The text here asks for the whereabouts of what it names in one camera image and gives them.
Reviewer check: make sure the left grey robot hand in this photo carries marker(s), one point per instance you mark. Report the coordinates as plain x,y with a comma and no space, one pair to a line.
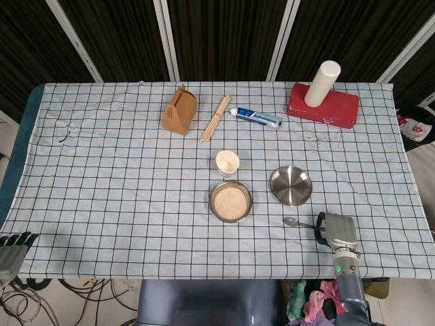
8,258

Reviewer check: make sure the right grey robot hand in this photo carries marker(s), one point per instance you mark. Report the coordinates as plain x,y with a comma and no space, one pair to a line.
341,232

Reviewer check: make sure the metal spoon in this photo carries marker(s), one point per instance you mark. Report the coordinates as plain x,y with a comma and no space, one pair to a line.
291,221

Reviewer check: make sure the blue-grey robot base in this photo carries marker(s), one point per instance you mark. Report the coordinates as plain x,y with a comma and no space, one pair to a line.
210,302

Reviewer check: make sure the white paper cup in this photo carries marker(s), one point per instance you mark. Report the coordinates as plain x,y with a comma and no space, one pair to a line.
227,163

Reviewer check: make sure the steel plate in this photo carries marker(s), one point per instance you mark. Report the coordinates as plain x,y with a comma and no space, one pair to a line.
290,186

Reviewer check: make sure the pink cloth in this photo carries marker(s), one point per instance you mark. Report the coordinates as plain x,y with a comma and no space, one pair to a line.
314,302

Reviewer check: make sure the green cloth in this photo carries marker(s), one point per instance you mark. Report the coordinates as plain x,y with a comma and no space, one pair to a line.
296,299

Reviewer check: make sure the blue checkered tablecloth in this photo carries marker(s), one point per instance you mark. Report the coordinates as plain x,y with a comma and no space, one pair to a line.
119,203

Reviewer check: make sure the red block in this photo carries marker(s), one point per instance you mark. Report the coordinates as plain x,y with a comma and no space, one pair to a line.
334,108

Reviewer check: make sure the steel bowl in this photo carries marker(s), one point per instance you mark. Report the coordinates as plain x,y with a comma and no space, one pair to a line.
211,203

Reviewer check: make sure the blue white toothpaste tube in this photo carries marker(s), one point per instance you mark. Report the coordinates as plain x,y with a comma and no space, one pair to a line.
256,117

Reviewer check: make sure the white cylinder bottle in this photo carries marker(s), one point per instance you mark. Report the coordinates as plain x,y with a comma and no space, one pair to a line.
321,85

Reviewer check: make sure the bundle of wooden sticks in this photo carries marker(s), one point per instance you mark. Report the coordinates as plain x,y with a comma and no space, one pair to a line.
215,119

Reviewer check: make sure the brown paper gable box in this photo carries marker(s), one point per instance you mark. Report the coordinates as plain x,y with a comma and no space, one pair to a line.
180,113

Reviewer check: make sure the white partition post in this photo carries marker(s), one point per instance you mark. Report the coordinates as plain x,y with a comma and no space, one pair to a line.
167,44
76,44
282,44
408,51

